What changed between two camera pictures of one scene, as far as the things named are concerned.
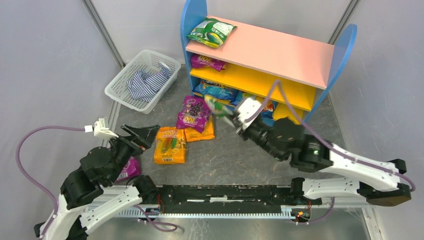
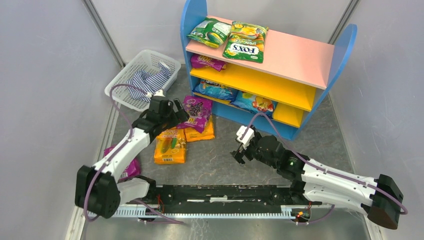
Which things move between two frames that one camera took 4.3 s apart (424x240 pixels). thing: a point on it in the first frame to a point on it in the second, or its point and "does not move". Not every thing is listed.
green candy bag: (212, 32) does not move
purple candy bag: (198, 61) does not move
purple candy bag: (194, 114) does not move
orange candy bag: (193, 135) does not move
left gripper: (133, 143) to (173, 110)
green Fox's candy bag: (218, 107) to (246, 42)
